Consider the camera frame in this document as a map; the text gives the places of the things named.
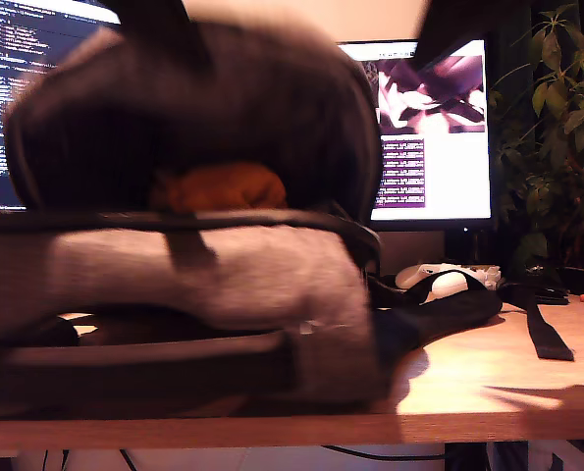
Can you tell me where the black monitor showing code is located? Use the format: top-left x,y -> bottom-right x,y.
0,0 -> 121,212

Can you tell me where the yellow pair of socks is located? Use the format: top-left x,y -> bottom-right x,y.
148,161 -> 289,213

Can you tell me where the black cable under table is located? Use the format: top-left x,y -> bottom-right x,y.
320,444 -> 448,463

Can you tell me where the brown box under monitor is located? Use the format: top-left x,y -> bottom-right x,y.
377,230 -> 446,276

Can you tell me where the black monitor showing camera views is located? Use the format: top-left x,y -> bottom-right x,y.
338,37 -> 494,233

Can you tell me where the grey fabric Google backpack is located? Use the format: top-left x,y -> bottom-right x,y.
0,14 -> 576,418

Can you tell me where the white game controller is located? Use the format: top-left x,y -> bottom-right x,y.
394,262 -> 503,303

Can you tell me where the green leafy houseplant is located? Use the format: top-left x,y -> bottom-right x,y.
487,2 -> 584,276

